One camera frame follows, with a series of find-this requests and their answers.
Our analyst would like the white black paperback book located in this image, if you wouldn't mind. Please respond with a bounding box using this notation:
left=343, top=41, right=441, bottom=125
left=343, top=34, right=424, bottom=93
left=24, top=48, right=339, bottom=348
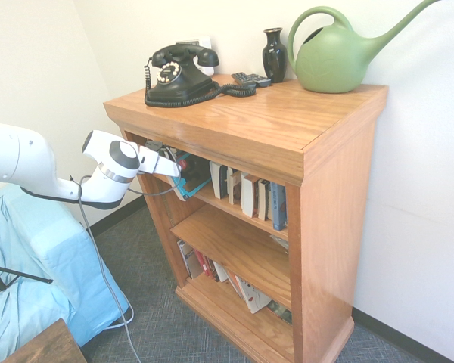
left=257, top=179, right=272, bottom=222

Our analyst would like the dark cover flat book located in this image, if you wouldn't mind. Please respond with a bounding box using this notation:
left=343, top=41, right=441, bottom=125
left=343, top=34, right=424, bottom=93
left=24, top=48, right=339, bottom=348
left=266, top=299, right=294, bottom=327

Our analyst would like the black glossy vase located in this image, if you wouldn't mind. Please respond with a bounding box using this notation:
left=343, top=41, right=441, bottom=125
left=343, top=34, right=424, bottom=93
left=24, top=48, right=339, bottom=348
left=263, top=27, right=288, bottom=84

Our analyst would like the brown cover paperback book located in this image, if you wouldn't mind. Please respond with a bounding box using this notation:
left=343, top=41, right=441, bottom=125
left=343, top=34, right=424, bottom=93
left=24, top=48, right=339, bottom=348
left=240, top=172, right=260, bottom=219

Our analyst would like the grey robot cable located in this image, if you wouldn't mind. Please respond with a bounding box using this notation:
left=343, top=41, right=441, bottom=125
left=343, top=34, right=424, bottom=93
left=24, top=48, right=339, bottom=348
left=67, top=149, right=185, bottom=363

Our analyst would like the dark wooden table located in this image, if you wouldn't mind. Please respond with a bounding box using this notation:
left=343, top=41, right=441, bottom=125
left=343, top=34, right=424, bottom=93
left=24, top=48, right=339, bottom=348
left=2, top=317, right=89, bottom=363

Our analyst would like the red paperback book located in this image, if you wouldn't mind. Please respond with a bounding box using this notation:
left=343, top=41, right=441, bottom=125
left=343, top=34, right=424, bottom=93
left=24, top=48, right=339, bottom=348
left=194, top=249, right=220, bottom=283

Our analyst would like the thick black cover book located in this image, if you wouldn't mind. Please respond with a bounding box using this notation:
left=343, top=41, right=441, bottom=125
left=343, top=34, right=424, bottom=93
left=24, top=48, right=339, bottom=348
left=209, top=161, right=230, bottom=200

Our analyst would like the wooden bookshelf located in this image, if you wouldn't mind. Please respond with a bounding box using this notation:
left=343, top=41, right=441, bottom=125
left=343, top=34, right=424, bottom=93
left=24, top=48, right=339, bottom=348
left=103, top=73, right=390, bottom=363

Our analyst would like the green plastic watering can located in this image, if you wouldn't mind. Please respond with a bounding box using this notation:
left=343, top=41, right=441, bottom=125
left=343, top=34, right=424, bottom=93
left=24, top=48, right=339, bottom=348
left=286, top=0, right=444, bottom=95

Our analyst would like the black rotary telephone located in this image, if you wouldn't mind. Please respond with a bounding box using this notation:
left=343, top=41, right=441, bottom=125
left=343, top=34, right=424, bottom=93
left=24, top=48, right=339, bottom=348
left=143, top=43, right=259, bottom=110

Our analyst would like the light blue cloth cover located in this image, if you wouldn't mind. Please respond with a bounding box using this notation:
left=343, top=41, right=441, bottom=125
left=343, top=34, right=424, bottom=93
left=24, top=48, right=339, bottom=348
left=0, top=183, right=132, bottom=349

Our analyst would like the blue gold paperback book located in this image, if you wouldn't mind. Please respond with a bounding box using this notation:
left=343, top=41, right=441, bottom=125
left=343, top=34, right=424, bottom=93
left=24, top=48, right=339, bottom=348
left=171, top=150, right=212, bottom=202

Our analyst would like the orange spine book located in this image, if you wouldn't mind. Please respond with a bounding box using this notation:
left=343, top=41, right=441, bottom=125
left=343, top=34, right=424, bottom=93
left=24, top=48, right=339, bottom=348
left=225, top=268, right=243, bottom=299

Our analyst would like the black tripod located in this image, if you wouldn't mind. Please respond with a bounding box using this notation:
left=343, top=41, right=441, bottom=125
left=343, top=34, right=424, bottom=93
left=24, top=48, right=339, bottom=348
left=0, top=262, right=54, bottom=293

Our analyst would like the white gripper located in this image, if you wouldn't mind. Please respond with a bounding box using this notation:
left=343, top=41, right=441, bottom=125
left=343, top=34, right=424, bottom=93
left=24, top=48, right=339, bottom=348
left=137, top=146, right=202, bottom=182

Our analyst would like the white book with dark figures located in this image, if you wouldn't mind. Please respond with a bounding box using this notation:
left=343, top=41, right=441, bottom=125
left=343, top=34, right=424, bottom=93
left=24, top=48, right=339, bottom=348
left=234, top=275, right=272, bottom=315

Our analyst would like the black remote control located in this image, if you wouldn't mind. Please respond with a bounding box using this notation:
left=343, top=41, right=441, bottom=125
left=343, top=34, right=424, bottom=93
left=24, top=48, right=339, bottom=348
left=231, top=71, right=272, bottom=88

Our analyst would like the white red leaning book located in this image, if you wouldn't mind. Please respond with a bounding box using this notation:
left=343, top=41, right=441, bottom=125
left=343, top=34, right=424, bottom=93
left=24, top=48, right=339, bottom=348
left=176, top=239, right=198, bottom=280

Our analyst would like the blue spine book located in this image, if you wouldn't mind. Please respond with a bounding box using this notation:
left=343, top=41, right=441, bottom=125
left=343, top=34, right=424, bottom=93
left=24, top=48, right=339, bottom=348
left=269, top=182, right=288, bottom=232

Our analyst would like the white cord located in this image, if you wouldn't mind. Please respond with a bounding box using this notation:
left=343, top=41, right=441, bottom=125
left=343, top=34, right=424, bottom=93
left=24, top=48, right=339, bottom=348
left=107, top=297, right=135, bottom=328

